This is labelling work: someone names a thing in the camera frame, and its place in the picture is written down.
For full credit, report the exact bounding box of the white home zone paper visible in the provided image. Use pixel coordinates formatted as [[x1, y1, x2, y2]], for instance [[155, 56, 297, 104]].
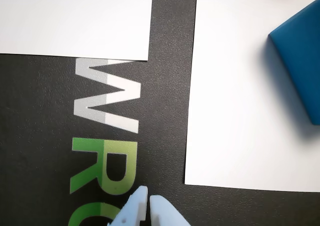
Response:
[[184, 0, 320, 193]]

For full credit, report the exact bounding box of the black printed mat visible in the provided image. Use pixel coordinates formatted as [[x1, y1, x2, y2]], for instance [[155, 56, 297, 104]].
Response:
[[0, 0, 320, 226]]

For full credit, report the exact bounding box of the blue box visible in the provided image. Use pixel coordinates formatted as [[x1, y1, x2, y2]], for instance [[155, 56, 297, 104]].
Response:
[[267, 0, 320, 126]]

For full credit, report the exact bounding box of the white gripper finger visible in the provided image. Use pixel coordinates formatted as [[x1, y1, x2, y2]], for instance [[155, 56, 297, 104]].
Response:
[[149, 194, 193, 226], [106, 185, 149, 226]]

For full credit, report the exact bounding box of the white zone one paper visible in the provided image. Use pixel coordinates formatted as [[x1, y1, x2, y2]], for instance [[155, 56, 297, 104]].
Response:
[[0, 0, 154, 62]]

